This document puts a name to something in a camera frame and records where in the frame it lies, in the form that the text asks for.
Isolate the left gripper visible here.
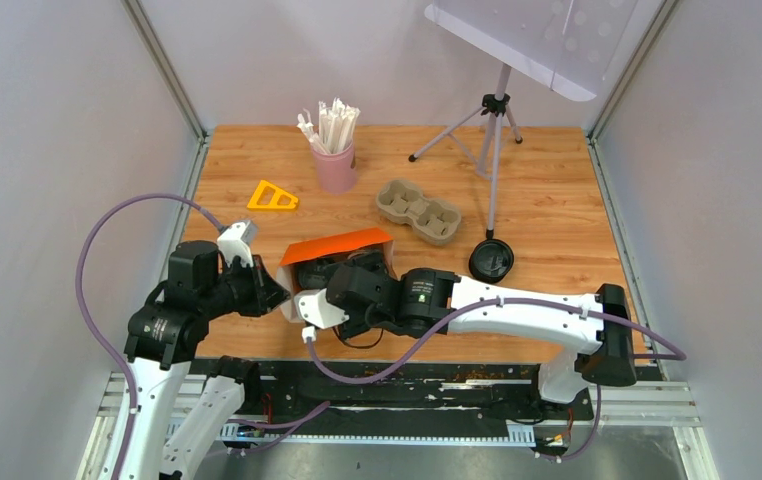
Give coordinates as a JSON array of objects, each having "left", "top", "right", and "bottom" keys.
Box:
[{"left": 201, "top": 252, "right": 292, "bottom": 317}]

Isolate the orange paper bag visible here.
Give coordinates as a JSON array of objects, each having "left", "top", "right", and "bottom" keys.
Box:
[{"left": 276, "top": 227, "right": 394, "bottom": 323}]

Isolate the black cup lid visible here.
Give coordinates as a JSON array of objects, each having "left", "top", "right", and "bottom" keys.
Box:
[
  {"left": 296, "top": 258, "right": 340, "bottom": 290},
  {"left": 345, "top": 249, "right": 389, "bottom": 274}
]

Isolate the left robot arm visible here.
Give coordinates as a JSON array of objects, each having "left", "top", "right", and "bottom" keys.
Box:
[{"left": 99, "top": 237, "right": 291, "bottom": 479}]

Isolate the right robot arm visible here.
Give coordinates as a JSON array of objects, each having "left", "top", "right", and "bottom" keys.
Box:
[{"left": 308, "top": 265, "right": 637, "bottom": 418}]

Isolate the yellow triangular plastic piece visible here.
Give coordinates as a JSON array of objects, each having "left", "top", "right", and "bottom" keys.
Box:
[{"left": 247, "top": 180, "right": 299, "bottom": 211}]

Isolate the pulp cup carrier tray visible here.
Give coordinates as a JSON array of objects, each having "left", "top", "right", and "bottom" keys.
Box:
[{"left": 375, "top": 179, "right": 462, "bottom": 246}]

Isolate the pink straw holder cup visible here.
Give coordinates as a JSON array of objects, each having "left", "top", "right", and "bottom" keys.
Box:
[{"left": 311, "top": 142, "right": 357, "bottom": 194}]

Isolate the stack of black lids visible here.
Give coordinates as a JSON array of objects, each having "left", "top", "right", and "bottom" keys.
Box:
[{"left": 468, "top": 238, "right": 515, "bottom": 284}]

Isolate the wrapped straws bundle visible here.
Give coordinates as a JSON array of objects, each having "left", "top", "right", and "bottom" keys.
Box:
[{"left": 297, "top": 98, "right": 361, "bottom": 155}]

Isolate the grey tripod stand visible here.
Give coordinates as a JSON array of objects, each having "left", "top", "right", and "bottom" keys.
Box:
[{"left": 408, "top": 63, "right": 523, "bottom": 240}]

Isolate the white board on tripod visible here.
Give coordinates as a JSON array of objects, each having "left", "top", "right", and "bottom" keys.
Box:
[{"left": 424, "top": 0, "right": 637, "bottom": 102}]

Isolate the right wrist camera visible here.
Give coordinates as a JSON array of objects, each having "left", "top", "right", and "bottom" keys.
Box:
[{"left": 294, "top": 289, "right": 349, "bottom": 343}]

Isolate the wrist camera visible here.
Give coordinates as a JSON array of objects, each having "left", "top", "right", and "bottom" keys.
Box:
[
  {"left": 216, "top": 220, "right": 258, "bottom": 268},
  {"left": 294, "top": 289, "right": 349, "bottom": 343}
]

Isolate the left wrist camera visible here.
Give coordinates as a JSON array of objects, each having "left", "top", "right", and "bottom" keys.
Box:
[{"left": 216, "top": 220, "right": 258, "bottom": 268}]

